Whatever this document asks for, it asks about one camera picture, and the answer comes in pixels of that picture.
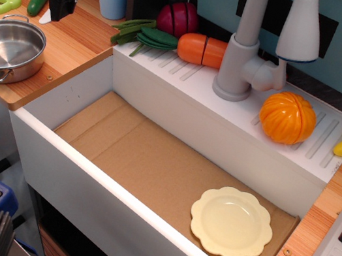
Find cream scalloped plate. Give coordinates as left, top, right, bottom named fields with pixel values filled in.
left=190, top=186, right=273, bottom=256

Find orange toy pumpkin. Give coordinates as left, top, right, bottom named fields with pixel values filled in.
left=258, top=91, right=317, bottom=145

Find white toy sink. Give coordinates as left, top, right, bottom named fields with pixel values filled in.
left=11, top=45, right=342, bottom=256

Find stainless steel pot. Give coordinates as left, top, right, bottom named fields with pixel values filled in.
left=0, top=14, right=47, bottom=84

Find purple toy onion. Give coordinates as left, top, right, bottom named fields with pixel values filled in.
left=156, top=2, right=199, bottom=39

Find white faucet spray head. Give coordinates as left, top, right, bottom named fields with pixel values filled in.
left=275, top=0, right=320, bottom=63

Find green felt carrot leaves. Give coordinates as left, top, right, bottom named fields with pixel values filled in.
left=110, top=19, right=178, bottom=57

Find orange toy carrot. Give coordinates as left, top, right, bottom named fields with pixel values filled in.
left=177, top=33, right=228, bottom=69

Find grey toy faucet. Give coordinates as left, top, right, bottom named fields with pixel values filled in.
left=212, top=0, right=287, bottom=102

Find cardboard sheet in sink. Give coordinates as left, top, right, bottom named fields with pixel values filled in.
left=32, top=82, right=317, bottom=256

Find green toy cucumber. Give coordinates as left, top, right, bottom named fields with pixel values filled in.
left=27, top=0, right=48, bottom=17

